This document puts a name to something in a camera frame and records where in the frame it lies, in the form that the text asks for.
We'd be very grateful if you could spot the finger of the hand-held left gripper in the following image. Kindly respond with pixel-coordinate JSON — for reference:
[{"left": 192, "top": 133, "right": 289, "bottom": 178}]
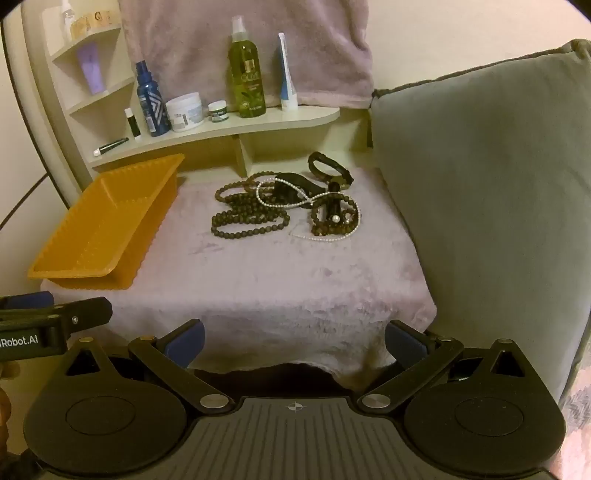
[
  {"left": 0, "top": 298, "right": 114, "bottom": 342},
  {"left": 0, "top": 293, "right": 55, "bottom": 311}
]

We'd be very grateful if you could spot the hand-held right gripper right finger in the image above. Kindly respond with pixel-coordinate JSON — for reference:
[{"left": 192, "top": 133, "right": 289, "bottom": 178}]
[{"left": 358, "top": 319, "right": 529, "bottom": 412}]

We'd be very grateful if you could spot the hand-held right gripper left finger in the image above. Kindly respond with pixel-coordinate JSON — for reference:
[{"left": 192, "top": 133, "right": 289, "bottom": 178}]
[{"left": 62, "top": 318, "right": 232, "bottom": 414}]

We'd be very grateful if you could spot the orange plastic tray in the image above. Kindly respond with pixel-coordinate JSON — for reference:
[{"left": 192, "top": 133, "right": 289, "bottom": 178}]
[{"left": 27, "top": 154, "right": 186, "bottom": 291}]

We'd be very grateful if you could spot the white pearl necklace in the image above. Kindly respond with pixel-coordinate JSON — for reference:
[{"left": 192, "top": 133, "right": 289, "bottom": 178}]
[{"left": 255, "top": 178, "right": 362, "bottom": 241}]

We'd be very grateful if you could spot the dark bead bracelet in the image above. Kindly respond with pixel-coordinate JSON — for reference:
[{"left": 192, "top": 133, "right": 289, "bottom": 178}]
[{"left": 310, "top": 194, "right": 361, "bottom": 238}]

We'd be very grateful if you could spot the dark wooden bead necklace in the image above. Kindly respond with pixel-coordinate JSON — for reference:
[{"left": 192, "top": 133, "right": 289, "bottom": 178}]
[{"left": 210, "top": 173, "right": 305, "bottom": 239}]

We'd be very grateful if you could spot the gold watch with black strap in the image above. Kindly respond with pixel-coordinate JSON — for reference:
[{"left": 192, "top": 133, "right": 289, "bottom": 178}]
[{"left": 308, "top": 151, "right": 354, "bottom": 191}]

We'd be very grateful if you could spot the black fitness band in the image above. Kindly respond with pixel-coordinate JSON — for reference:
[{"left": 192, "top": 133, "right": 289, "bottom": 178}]
[{"left": 272, "top": 171, "right": 325, "bottom": 205}]

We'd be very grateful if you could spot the person's left hand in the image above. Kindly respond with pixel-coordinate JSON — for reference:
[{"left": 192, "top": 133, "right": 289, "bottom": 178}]
[{"left": 0, "top": 361, "right": 21, "bottom": 446}]

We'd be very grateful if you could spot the pink fleece blanket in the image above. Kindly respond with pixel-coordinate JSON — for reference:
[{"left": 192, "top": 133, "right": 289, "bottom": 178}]
[{"left": 41, "top": 173, "right": 437, "bottom": 393}]

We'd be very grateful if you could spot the dark tube with white cap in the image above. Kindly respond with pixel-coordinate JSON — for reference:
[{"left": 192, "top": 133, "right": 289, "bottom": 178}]
[{"left": 92, "top": 137, "right": 130, "bottom": 157}]

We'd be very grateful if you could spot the grey cushion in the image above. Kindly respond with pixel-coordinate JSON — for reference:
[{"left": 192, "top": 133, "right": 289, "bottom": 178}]
[{"left": 369, "top": 39, "right": 591, "bottom": 403}]

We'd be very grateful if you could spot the pink floral cloth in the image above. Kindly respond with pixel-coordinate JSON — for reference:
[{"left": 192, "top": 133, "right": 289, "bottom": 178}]
[{"left": 549, "top": 318, "right": 591, "bottom": 480}]

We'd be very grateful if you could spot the black and white lip balm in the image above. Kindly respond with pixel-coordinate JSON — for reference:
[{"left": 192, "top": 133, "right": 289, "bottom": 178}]
[{"left": 124, "top": 107, "right": 142, "bottom": 140}]

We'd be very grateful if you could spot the blue spray bottle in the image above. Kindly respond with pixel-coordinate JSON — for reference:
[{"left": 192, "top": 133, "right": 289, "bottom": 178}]
[{"left": 135, "top": 61, "right": 171, "bottom": 138}]

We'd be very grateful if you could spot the white cream jar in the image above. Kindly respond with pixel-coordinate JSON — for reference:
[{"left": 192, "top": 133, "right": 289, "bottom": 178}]
[{"left": 165, "top": 92, "right": 205, "bottom": 133}]

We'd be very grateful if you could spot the lilac tube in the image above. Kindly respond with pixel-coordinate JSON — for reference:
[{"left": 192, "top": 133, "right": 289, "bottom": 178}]
[{"left": 76, "top": 42, "right": 105, "bottom": 95}]

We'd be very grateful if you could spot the cream shelf unit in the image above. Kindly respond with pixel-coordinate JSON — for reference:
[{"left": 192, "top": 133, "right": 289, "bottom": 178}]
[{"left": 21, "top": 0, "right": 341, "bottom": 185}]

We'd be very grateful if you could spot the green spray bottle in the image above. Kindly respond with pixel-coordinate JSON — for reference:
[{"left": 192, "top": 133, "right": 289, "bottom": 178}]
[{"left": 228, "top": 15, "right": 267, "bottom": 118}]

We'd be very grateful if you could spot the blue and white tube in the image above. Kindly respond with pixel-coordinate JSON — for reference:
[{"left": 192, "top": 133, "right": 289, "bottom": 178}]
[{"left": 277, "top": 32, "right": 299, "bottom": 112}]

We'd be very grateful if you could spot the clear small bottle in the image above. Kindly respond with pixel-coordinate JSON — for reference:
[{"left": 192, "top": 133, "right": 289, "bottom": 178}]
[{"left": 60, "top": 0, "right": 77, "bottom": 42}]

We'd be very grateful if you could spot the pink hanging towel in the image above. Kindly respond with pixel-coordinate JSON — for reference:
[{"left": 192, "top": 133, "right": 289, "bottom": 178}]
[{"left": 117, "top": 0, "right": 375, "bottom": 110}]

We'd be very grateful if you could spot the patterned beige box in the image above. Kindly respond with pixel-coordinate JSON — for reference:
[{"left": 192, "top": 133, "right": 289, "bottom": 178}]
[{"left": 69, "top": 9, "right": 122, "bottom": 42}]

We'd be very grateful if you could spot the thin black cable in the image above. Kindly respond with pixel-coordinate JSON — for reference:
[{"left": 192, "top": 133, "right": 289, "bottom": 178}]
[{"left": 0, "top": 173, "right": 49, "bottom": 229}]

